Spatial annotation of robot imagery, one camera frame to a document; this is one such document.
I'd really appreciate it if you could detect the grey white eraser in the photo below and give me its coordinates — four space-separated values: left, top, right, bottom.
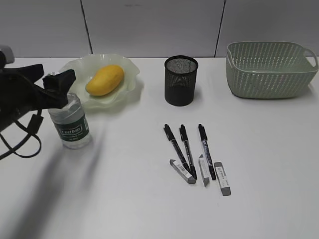
198 154 210 187
169 159 196 184
214 162 231 196

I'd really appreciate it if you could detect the yellow mango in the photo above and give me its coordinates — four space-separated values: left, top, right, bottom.
85 65 125 96

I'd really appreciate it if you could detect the clear water bottle green label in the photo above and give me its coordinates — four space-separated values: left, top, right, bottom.
47 71 92 150

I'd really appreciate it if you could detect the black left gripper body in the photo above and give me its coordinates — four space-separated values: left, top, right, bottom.
0 71 47 131

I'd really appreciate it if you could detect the black mesh pen holder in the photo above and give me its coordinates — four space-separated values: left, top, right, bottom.
164 55 199 107

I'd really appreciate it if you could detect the light green woven basket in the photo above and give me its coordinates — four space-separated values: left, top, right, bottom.
226 41 319 100

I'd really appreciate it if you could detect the frosted green wavy plate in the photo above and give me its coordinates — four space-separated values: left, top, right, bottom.
58 54 140 109

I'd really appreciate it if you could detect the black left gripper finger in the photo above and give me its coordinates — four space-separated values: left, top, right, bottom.
38 69 76 109
4 64 44 83

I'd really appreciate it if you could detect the black marker pen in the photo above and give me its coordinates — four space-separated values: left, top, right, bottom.
198 124 216 180
163 124 195 180
179 124 197 180

